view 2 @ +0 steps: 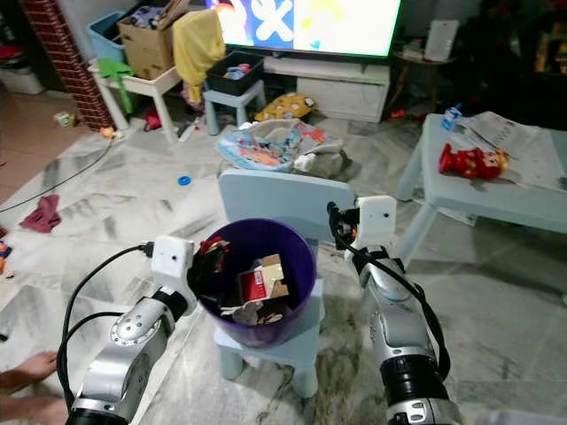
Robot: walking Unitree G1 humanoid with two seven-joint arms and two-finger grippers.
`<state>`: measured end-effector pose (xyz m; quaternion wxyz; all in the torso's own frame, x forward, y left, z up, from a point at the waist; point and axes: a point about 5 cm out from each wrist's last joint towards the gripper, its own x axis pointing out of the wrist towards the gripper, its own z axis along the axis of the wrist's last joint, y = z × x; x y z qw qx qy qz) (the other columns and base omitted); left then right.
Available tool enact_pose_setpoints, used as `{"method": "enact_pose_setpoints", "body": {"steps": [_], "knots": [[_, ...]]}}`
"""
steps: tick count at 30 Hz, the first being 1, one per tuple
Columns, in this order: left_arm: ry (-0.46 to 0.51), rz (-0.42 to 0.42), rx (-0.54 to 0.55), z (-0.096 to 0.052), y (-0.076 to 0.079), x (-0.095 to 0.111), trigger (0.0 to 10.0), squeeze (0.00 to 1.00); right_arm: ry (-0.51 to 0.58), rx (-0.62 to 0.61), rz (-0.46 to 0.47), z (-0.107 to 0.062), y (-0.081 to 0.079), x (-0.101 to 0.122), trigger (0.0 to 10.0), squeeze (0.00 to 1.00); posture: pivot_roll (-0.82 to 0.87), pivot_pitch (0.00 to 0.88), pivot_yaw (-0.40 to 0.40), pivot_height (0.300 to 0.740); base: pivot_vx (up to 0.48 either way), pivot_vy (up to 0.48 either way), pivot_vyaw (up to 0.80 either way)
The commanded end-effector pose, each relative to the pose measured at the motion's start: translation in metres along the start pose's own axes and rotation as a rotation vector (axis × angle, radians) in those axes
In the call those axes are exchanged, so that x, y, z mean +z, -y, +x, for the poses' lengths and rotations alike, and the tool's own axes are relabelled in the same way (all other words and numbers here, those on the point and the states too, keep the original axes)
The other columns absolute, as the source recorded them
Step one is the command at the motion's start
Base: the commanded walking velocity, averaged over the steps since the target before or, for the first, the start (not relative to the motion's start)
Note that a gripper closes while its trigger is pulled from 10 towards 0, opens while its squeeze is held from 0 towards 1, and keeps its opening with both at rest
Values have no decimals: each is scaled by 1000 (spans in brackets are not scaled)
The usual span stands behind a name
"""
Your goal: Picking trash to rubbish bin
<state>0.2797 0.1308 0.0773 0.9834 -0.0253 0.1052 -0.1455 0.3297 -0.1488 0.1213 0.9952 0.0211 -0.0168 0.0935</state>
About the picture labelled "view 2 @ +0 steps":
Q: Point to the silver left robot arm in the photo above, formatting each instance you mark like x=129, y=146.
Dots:
x=133, y=345

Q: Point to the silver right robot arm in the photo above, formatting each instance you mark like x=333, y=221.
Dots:
x=399, y=310

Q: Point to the purple plastic rubbish bin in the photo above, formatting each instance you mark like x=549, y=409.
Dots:
x=292, y=257

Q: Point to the red and white carton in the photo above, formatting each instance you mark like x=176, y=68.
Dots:
x=253, y=288

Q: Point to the brown cardboard piece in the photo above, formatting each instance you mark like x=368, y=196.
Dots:
x=275, y=273

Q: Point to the light blue plastic chair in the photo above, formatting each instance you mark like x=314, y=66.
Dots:
x=283, y=197

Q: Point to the colourful baby bouncer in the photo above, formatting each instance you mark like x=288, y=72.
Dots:
x=275, y=146

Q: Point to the yellow patterned pillow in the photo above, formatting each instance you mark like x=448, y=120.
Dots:
x=285, y=107

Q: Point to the red doll toy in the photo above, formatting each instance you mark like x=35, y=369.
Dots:
x=468, y=163

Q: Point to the white television cabinet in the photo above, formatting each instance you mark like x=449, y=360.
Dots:
x=341, y=88

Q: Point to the small blue capped bottle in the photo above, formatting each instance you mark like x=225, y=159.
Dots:
x=453, y=117

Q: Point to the light blue plastic table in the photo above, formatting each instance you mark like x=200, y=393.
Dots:
x=496, y=204

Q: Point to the small red toy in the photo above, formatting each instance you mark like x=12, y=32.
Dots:
x=151, y=120

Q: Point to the light blue plastic stool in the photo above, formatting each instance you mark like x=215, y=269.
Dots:
x=226, y=102

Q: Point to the small orange floor toy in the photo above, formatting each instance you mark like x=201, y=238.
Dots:
x=108, y=133

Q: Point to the dark red cloth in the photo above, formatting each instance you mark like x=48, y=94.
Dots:
x=41, y=215

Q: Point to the black storage box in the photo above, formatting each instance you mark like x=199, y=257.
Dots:
x=235, y=81

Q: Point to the small white table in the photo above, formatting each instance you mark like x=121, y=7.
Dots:
x=152, y=87

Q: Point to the person's bare foot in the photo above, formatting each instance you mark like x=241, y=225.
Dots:
x=35, y=413
x=28, y=372

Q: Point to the grey newspaper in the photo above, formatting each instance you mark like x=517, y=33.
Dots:
x=527, y=140

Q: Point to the white router box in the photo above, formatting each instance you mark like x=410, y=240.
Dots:
x=441, y=40

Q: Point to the small clear cup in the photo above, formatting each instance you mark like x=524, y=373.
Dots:
x=64, y=119

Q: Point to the flat screen television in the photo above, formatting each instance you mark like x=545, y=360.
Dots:
x=306, y=22

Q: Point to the green plastic toy spade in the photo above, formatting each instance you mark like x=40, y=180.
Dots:
x=113, y=71

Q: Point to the yellow towel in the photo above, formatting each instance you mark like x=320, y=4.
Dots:
x=198, y=49

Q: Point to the brown cardboard box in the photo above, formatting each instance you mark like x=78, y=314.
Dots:
x=146, y=49

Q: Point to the red brick pattern column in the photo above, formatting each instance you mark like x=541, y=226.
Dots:
x=71, y=62

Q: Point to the white storage container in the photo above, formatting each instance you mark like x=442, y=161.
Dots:
x=20, y=81

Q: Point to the light blue storage basket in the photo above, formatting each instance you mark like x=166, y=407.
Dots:
x=102, y=35

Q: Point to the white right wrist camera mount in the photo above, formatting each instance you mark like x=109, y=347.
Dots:
x=375, y=221

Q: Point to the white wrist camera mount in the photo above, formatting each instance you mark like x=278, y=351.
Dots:
x=171, y=261
x=375, y=221

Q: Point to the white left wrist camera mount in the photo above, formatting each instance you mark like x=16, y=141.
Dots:
x=171, y=261

